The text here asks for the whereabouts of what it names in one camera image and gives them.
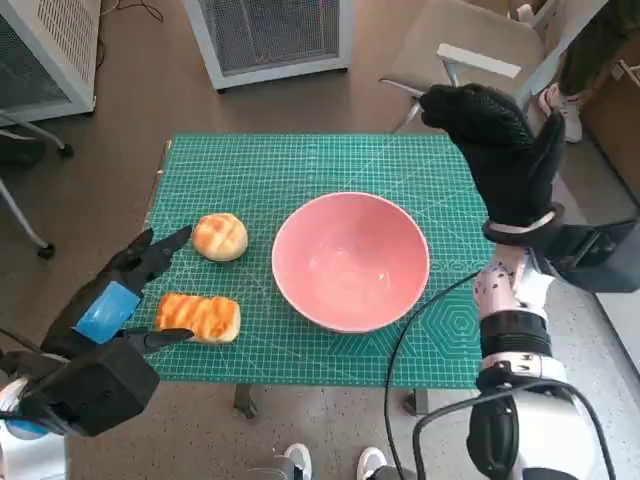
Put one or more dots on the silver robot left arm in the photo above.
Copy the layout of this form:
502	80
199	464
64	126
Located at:
30	460

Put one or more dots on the white side table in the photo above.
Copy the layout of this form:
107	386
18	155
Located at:
627	325

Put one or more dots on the round toy bread bun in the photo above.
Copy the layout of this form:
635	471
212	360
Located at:
220	237

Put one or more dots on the green cutting mat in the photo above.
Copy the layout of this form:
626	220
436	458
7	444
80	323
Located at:
300	165

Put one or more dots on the brown cardboard box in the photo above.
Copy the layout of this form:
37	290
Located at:
615	140

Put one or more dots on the rectangular toy bread loaf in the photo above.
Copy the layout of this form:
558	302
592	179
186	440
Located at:
205	317

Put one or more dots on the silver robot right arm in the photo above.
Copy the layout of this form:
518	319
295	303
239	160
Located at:
510	320

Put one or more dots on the bare black left hand blue tape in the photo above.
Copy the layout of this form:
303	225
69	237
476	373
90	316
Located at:
105	310

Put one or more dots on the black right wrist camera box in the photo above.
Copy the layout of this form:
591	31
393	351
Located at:
600	260

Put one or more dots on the black knitted gloved right hand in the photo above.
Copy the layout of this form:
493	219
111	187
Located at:
510	170

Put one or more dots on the white perforated metal cabinet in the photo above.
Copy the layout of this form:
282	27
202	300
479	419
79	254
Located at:
65	30
270	35

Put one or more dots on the white grey robot left foot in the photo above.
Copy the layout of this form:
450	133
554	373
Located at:
300	457

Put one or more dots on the beige office chair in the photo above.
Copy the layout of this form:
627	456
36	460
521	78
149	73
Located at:
475	30

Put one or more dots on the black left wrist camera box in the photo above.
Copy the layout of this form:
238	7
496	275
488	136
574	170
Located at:
100	390

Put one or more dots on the grey-legged swivel chair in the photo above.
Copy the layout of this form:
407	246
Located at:
20	152

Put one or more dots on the pink bowl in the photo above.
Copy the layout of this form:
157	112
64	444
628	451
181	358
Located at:
350	260

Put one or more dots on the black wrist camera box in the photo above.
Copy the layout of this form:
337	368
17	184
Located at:
100	390
600	260

